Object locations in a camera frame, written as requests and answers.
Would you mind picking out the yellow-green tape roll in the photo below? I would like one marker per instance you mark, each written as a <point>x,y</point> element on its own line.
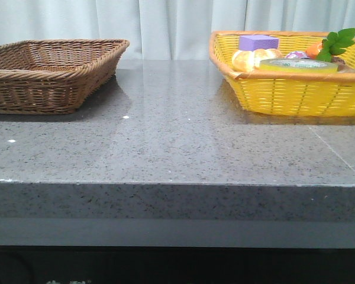
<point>297,66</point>

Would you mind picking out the toy bread roll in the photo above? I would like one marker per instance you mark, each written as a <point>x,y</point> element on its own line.
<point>247,61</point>

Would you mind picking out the yellow woven basket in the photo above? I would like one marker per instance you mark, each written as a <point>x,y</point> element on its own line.
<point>281,93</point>

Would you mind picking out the pale grey-green curtain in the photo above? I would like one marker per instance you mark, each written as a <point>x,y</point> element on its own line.
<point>166,30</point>

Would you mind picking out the purple foam block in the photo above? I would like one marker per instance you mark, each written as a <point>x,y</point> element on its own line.
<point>254,42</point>

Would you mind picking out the brown wicker basket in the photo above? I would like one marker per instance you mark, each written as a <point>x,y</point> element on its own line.
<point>55,76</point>

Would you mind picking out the small colourful printed can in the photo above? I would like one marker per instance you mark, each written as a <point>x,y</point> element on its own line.
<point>296,55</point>

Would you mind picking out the brown toy horse figure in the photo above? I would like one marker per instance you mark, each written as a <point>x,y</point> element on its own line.
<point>342,66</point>

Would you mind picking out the toy carrot with green leaves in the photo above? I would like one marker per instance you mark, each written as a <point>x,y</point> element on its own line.
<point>334,44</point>

